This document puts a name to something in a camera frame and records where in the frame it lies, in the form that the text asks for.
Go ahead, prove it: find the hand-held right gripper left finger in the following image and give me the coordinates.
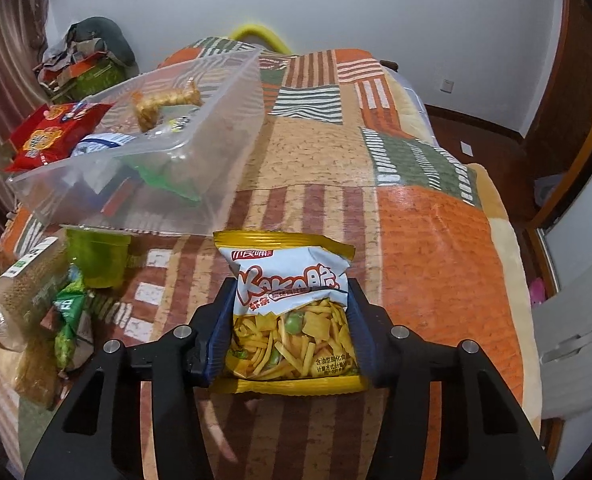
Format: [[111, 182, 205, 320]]
[[23, 276, 238, 480]]

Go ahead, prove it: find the pile of clothes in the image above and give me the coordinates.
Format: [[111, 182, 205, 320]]
[[30, 16, 140, 92]]

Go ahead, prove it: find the red snack packet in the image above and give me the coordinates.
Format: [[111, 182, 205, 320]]
[[3, 102, 115, 172]]

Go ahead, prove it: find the clear golden biscuit packet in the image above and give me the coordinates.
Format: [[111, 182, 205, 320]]
[[132, 77, 203, 132]]

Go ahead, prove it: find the green jelly cup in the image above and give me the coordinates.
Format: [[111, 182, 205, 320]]
[[65, 227, 130, 289]]

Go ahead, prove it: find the brown cake packet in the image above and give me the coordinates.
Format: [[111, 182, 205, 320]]
[[15, 332, 63, 407]]

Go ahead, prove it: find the striped brown curtain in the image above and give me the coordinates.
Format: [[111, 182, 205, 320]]
[[0, 0, 53, 243]]

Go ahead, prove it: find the green strip snack packet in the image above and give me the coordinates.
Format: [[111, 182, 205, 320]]
[[120, 156, 203, 207]]

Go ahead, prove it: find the green patterned bag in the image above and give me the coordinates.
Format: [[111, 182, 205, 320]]
[[50, 54, 129, 105]]

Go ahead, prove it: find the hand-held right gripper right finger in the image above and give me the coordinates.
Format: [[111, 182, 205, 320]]
[[345, 277, 554, 480]]

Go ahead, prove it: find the brown bread loaf packet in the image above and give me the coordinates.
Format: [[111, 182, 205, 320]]
[[0, 239, 71, 357]]

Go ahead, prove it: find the yellow curved tube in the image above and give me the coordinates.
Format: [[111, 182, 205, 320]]
[[228, 22, 294, 54]]

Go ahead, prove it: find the white bed mattress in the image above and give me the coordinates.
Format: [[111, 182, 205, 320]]
[[383, 61, 459, 163]]

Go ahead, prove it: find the yellow snack mix packet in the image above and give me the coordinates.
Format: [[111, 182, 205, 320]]
[[212, 229, 370, 395]]

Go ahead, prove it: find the clear plastic storage box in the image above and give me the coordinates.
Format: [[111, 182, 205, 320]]
[[5, 48, 263, 237]]

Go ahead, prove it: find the green pea packet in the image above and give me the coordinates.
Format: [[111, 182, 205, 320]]
[[52, 279, 96, 373]]

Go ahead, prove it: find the blue white snack packet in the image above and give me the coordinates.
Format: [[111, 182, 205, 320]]
[[70, 132, 140, 162]]

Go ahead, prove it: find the wooden door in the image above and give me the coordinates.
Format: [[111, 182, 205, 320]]
[[522, 0, 592, 233]]

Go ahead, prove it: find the white sliding wardrobe door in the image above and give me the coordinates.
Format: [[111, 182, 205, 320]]
[[526, 180, 592, 423]]

